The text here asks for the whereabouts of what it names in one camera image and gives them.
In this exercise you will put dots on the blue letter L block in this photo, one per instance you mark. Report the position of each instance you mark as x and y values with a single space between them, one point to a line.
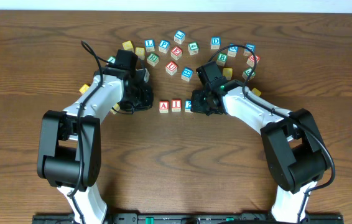
149 45

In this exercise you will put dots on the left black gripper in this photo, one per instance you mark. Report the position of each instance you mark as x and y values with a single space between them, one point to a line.
147 104

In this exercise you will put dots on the red letter I block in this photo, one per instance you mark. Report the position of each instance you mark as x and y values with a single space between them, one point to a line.
176 106

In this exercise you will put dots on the red letter U block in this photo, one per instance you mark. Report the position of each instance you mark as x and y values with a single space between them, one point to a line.
171 68

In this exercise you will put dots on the blue block top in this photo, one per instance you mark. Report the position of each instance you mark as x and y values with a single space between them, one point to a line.
179 37

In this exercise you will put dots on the red letter E block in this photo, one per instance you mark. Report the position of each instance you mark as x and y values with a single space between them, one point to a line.
176 53

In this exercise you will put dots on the yellow block top left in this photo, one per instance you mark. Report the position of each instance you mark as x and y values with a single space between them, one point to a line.
128 46

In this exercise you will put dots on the blue letter S block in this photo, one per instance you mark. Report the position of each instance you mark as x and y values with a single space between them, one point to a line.
233 50

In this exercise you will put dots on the blue letter D block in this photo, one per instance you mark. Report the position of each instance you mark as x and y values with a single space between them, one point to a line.
215 43

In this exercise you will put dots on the green letter J block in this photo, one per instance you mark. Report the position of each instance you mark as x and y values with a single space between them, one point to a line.
248 74

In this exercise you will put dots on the blue number 2 block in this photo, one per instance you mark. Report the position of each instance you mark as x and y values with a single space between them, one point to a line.
187 107

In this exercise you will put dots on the blue letter P block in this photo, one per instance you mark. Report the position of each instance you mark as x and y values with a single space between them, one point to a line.
164 46

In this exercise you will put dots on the yellow letter G block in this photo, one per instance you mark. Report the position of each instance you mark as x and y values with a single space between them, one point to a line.
228 73

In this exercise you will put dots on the green number 4 block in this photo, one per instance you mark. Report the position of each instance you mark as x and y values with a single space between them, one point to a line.
193 48

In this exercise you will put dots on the yellow letter S block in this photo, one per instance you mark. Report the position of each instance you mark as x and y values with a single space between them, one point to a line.
140 52

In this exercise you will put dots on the green letter B block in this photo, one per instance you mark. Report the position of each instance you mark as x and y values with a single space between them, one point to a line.
221 59

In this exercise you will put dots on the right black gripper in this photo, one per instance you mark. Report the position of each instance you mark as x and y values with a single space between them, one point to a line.
196 106

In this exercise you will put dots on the yellow letter K block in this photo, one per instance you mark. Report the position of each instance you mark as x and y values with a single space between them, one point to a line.
84 88

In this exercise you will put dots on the green block near left gripper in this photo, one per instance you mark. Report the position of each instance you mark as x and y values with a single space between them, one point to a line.
111 59

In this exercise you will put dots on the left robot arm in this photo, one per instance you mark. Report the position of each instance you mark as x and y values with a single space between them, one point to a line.
69 155

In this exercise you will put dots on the green letter R block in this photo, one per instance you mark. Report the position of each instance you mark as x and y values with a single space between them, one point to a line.
153 59

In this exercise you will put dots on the yellow letter O block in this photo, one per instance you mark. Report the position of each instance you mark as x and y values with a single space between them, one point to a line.
115 109

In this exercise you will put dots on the red letter A block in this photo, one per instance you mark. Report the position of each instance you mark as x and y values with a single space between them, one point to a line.
163 106

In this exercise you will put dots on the yellow block lower right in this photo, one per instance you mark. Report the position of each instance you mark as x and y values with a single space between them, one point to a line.
256 91

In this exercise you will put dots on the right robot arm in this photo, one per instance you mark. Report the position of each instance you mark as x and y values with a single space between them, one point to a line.
295 152

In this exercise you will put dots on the blue letter H block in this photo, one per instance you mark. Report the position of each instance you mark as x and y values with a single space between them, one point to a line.
187 74

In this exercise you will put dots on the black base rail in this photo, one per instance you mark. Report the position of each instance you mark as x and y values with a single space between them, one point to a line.
133 218

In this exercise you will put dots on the red letter M block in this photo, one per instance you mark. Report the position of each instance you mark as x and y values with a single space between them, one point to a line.
252 59

